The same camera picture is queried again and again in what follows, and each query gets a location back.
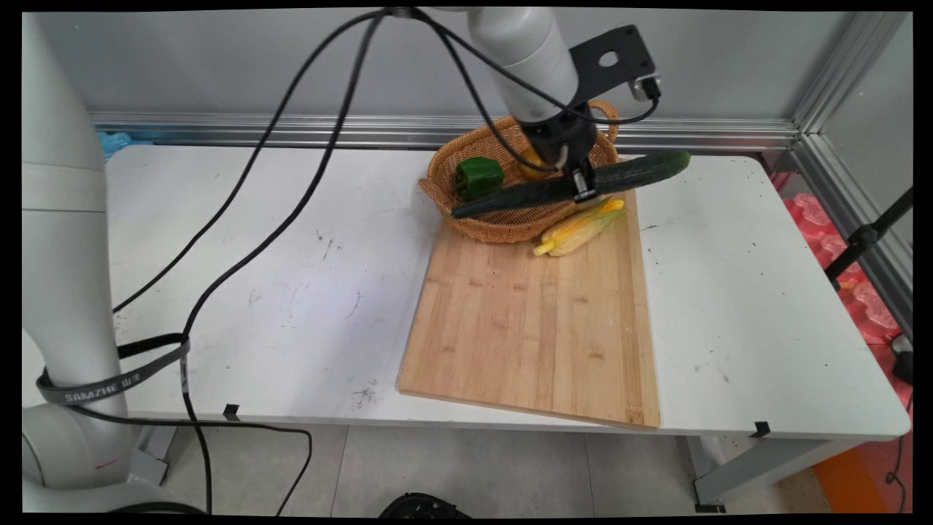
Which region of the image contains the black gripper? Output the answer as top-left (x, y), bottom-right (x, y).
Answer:
top-left (519, 109), bottom-right (601, 203)

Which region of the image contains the dark green cucumber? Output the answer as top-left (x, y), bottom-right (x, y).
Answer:
top-left (450, 150), bottom-right (692, 220)

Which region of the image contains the yellow potato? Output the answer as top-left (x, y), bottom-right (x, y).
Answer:
top-left (518, 145), bottom-right (549, 181)

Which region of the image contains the corn cob with husk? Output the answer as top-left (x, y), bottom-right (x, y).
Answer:
top-left (533, 198), bottom-right (627, 258)

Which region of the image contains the green bell pepper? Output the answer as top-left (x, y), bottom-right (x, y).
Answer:
top-left (455, 157), bottom-right (506, 203)

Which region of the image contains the woven wicker basket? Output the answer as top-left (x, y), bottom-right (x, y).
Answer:
top-left (419, 100), bottom-right (621, 244)

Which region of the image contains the bamboo cutting board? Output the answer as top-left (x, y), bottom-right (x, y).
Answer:
top-left (397, 188), bottom-right (661, 430)

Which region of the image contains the black tripod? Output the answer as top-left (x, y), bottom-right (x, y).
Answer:
top-left (824, 187), bottom-right (913, 292)

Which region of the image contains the red foam packaging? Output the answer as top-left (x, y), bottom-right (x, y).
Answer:
top-left (771, 170), bottom-right (913, 409)

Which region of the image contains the white table leg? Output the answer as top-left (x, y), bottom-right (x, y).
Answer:
top-left (130, 426), bottom-right (178, 487)
top-left (685, 435), bottom-right (870, 513)

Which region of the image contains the black round floor object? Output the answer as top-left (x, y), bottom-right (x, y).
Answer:
top-left (378, 492), bottom-right (472, 520)

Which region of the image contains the black power adapter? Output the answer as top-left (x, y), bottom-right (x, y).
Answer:
top-left (890, 333), bottom-right (913, 386)

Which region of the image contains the orange box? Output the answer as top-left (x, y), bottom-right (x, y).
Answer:
top-left (812, 446), bottom-right (877, 516)

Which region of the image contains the blue plastic bag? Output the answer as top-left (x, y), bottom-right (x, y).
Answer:
top-left (96, 131), bottom-right (156, 160)

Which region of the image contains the black camera mounting bracket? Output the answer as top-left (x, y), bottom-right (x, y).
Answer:
top-left (568, 25), bottom-right (661, 104)

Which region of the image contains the aluminium frame rail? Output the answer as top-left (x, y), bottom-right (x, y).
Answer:
top-left (791, 11), bottom-right (913, 136)
top-left (90, 112), bottom-right (800, 152)
top-left (791, 133), bottom-right (913, 338)

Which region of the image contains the thin black cable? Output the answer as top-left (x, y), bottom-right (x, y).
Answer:
top-left (884, 394), bottom-right (913, 514)

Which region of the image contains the grey SAMZHE cable strap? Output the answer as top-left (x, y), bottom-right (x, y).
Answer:
top-left (36, 333), bottom-right (192, 407)

